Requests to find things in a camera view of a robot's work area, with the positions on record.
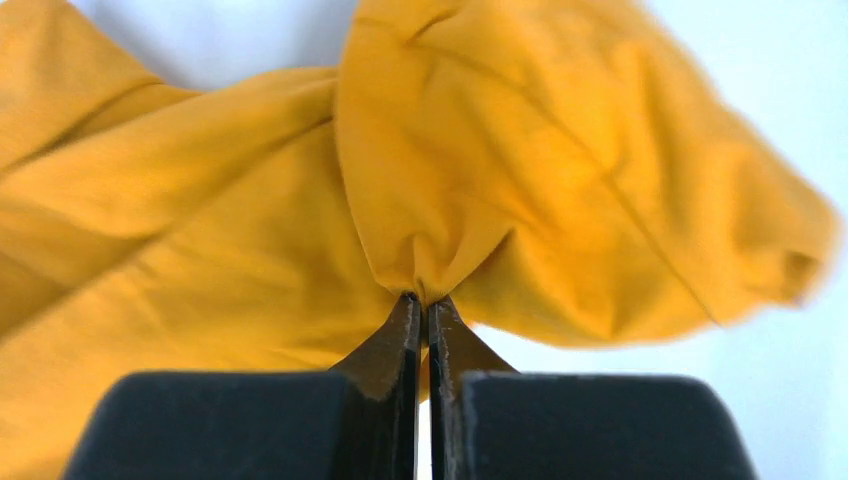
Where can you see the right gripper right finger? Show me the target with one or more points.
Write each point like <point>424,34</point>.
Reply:
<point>489,421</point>

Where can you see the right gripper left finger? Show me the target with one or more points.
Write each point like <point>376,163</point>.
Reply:
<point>355,420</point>

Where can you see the yellow t shirt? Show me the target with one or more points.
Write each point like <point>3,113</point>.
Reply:
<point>560,169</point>

